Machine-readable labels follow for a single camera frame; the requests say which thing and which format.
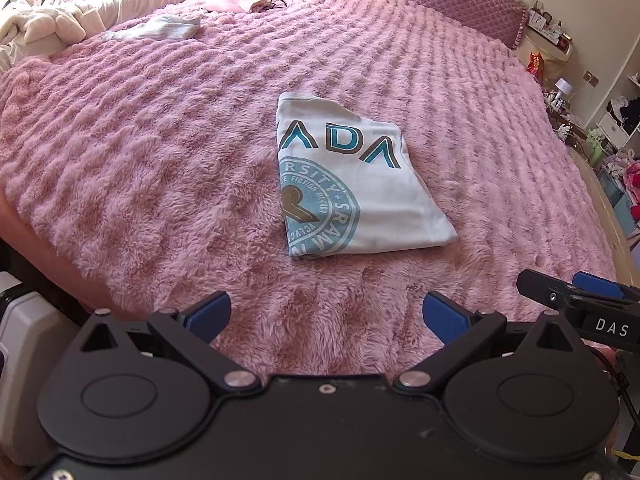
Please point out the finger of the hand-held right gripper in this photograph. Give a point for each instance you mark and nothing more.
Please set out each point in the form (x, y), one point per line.
(600, 285)
(542, 287)

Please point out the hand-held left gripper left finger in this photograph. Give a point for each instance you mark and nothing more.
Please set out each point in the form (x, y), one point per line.
(210, 315)

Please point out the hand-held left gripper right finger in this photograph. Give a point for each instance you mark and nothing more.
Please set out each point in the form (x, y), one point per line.
(445, 315)

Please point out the white printed sweatshirt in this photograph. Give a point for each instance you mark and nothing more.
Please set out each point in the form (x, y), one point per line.
(380, 200)

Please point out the pile of colourful clothes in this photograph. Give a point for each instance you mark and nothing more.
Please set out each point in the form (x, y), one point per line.
(625, 172)

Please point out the green plastic basket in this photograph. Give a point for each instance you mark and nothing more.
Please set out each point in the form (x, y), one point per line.
(596, 145)

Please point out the white open wardrobe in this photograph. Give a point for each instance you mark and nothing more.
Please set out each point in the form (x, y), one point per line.
(617, 127)

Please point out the pink fluffy blanket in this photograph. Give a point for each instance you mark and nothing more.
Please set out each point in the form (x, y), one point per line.
(150, 160)

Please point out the white plastic box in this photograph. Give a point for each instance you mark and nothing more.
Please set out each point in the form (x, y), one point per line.
(25, 330)

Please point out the small white lamp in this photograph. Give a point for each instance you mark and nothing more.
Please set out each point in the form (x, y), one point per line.
(564, 86)

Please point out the red snack bag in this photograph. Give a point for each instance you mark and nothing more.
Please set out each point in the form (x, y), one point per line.
(534, 66)

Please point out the cream nightstand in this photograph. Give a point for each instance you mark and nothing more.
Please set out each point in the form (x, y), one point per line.
(555, 62)

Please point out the white ribbed cloth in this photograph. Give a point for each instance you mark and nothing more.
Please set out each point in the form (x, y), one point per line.
(160, 29)

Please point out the pale pink garment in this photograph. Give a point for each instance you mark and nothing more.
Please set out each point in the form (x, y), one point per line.
(230, 1)

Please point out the cream fleece garment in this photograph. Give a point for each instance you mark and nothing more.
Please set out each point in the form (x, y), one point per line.
(40, 27)

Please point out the wall socket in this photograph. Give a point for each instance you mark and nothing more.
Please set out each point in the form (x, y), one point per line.
(592, 77)

